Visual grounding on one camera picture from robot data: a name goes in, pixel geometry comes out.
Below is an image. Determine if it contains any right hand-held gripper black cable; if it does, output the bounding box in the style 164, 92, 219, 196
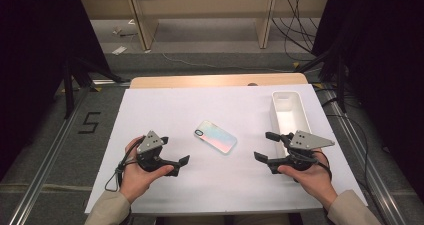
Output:
312, 149, 333, 183

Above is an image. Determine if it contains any person's left hand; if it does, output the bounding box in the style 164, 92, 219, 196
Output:
119, 135, 175, 205

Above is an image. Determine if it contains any black metal stand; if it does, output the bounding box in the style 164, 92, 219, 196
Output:
62, 56, 125, 120
295, 47, 348, 115

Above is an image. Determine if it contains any hand-held gripper black cable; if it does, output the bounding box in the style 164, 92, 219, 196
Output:
312, 149, 333, 183
104, 136, 145, 193

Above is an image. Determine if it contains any light wooden shelf unit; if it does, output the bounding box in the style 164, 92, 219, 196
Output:
79, 0, 332, 51

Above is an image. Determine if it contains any short aluminium rail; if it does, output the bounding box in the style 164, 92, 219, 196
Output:
91, 78, 132, 87

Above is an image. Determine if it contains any white plastic bin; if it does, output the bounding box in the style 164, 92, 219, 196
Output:
269, 90, 316, 159

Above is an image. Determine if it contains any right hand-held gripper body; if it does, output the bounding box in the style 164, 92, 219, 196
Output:
282, 130, 336, 171

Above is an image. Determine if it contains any person's right hand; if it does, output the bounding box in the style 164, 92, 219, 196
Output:
277, 147, 339, 213

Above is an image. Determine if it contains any iridescent phone case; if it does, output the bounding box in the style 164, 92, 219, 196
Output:
194, 119, 238, 155

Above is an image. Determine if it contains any white board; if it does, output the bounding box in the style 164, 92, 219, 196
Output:
84, 84, 368, 215

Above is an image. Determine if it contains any thin black floor cable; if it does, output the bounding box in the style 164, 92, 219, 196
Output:
313, 86, 388, 225

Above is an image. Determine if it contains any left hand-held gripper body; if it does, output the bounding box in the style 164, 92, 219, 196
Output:
135, 130, 175, 173

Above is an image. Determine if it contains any left hand-held gripper black cable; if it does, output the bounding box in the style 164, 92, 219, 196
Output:
104, 136, 145, 193

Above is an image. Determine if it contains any black curtain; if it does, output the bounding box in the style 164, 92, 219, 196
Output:
0, 0, 112, 181
312, 0, 424, 194

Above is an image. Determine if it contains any bundle of black cables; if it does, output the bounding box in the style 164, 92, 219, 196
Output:
271, 0, 322, 63

